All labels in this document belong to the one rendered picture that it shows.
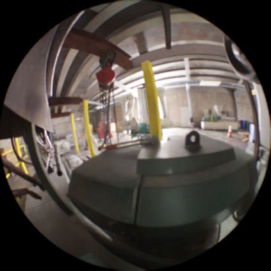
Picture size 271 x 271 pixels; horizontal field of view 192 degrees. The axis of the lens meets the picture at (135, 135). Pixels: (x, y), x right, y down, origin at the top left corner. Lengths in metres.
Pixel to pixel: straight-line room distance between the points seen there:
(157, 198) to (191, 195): 0.07
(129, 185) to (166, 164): 0.10
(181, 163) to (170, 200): 0.10
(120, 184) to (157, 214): 0.11
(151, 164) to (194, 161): 0.12
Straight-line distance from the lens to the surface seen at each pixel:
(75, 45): 0.82
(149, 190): 0.18
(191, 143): 0.31
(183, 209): 0.20
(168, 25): 0.95
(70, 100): 2.35
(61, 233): 0.52
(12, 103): 0.20
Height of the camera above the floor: 0.98
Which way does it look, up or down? 10 degrees down
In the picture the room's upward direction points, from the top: 6 degrees counter-clockwise
